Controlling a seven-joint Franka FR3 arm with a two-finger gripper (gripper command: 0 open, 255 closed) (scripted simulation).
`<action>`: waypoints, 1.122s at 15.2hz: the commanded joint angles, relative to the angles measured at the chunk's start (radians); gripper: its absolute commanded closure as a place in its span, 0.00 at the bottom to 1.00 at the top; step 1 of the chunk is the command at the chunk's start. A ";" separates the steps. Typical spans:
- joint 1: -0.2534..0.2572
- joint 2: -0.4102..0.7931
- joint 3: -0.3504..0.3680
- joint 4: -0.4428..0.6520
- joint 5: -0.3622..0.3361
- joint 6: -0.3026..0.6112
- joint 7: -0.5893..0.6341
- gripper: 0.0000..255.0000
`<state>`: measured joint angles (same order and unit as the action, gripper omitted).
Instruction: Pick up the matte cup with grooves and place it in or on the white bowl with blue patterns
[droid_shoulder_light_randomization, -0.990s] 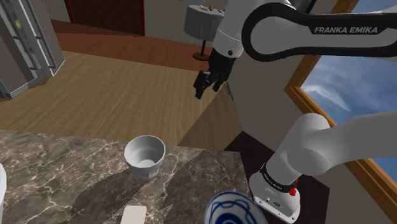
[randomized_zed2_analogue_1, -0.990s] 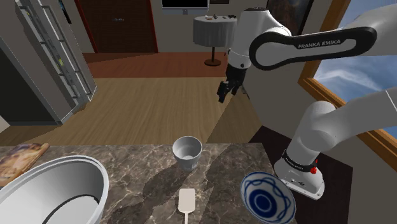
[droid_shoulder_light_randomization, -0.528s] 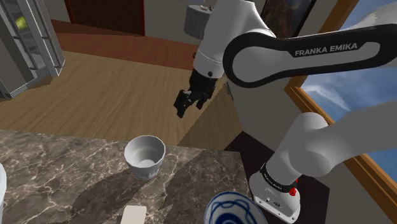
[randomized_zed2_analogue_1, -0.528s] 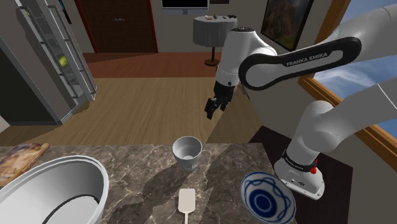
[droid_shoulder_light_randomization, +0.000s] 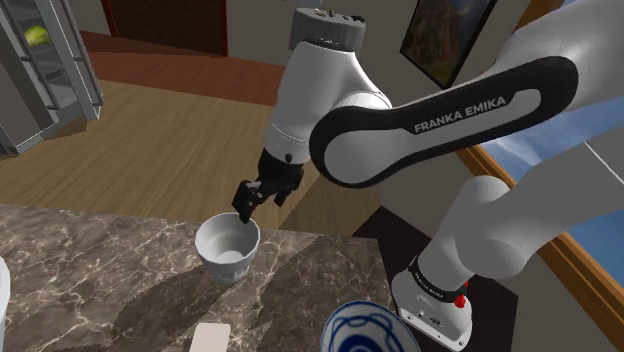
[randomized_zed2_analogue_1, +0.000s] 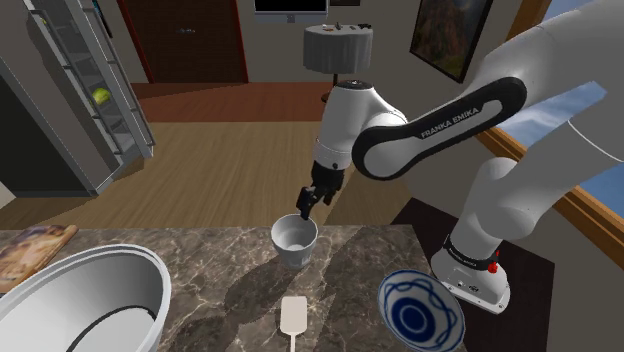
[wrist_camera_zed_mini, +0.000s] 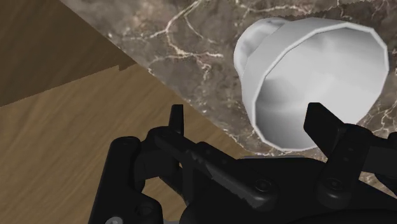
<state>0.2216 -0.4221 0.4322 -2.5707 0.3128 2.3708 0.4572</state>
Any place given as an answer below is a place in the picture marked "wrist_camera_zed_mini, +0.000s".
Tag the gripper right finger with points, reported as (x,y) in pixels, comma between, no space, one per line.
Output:
(338,139)

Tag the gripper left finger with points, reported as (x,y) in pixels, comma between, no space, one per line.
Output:
(173,149)

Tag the white cup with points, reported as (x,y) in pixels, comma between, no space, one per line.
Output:
(313,77)

